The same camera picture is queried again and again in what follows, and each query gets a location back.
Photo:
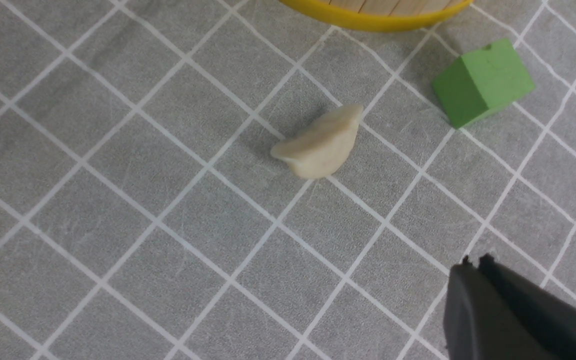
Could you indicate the bamboo steamer tray yellow rim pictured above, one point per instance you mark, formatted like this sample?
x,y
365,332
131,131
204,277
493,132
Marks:
x,y
381,16

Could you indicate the green foam cube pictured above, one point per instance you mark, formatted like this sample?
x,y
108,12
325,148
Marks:
x,y
482,83

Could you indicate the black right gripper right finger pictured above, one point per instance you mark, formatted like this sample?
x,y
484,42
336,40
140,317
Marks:
x,y
549,320

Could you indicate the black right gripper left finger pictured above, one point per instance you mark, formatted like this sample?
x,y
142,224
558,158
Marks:
x,y
479,325

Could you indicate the white dumpling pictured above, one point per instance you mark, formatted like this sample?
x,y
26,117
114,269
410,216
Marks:
x,y
321,148

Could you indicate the grey checked tablecloth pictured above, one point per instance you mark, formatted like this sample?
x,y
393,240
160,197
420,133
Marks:
x,y
142,216

